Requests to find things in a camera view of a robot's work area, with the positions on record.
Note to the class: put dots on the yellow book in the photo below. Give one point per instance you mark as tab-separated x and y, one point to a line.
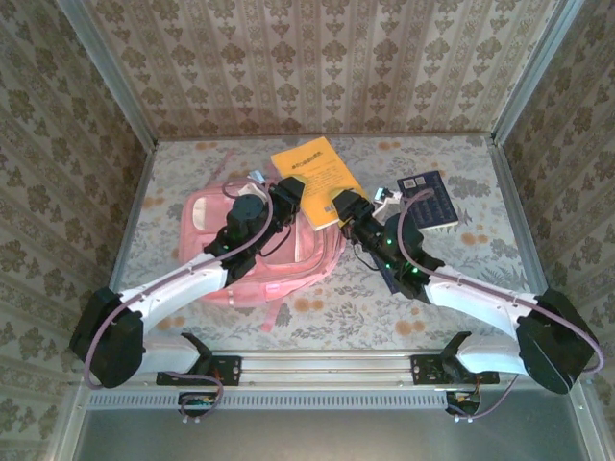
317	173

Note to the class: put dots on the pink school backpack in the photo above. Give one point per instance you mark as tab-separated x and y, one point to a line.
298	259

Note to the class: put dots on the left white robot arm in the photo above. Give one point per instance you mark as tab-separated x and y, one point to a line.
182	288

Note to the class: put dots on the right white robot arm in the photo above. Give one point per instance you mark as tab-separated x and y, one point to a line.
480	302

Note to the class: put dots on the floral table cover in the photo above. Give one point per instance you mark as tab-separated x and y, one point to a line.
336	331

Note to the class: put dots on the aluminium base beam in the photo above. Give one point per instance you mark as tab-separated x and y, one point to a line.
327	367

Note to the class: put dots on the small control board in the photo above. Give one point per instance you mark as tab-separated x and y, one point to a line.
462	403
197	403

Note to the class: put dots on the grey metal panel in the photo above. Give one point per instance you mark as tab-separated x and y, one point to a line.
312	437

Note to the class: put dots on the aluminium table side rail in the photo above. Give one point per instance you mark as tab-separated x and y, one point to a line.
126	240
519	216

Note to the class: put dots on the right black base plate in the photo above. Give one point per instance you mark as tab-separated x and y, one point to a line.
425	371

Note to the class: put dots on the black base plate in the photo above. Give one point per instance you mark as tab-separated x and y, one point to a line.
226	371
425	371

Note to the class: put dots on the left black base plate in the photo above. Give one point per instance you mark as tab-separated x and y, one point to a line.
226	371

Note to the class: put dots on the aluminium frame post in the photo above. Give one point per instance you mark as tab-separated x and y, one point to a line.
534	72
115	81

